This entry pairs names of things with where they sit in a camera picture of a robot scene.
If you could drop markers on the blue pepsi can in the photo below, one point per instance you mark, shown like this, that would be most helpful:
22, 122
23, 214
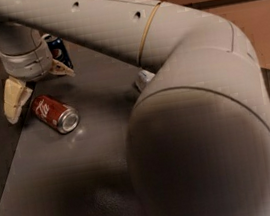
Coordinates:
58, 49

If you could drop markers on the clear plastic water bottle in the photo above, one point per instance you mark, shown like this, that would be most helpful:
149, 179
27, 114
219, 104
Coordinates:
143, 78

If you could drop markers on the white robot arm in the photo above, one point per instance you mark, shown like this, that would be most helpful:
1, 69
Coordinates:
198, 141

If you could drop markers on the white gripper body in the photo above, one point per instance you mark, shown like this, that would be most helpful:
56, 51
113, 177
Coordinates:
27, 65

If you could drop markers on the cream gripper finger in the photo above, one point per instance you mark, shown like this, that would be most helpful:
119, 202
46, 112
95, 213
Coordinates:
16, 94
58, 68

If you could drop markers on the red coke can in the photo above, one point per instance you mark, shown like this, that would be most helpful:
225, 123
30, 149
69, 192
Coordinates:
56, 114

